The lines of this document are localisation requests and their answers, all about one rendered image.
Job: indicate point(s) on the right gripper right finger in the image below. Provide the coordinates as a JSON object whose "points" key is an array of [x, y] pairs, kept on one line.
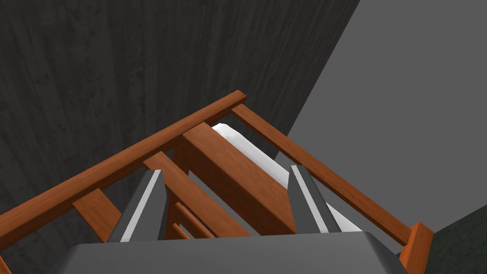
{"points": [[306, 205]]}

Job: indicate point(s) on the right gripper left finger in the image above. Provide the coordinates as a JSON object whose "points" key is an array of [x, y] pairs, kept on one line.
{"points": [[141, 213]]}

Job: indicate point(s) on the white cushion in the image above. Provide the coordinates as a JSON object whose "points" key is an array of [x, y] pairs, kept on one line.
{"points": [[255, 152]]}

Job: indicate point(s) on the brown wooden chair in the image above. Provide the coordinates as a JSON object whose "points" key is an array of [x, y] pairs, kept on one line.
{"points": [[228, 167]]}

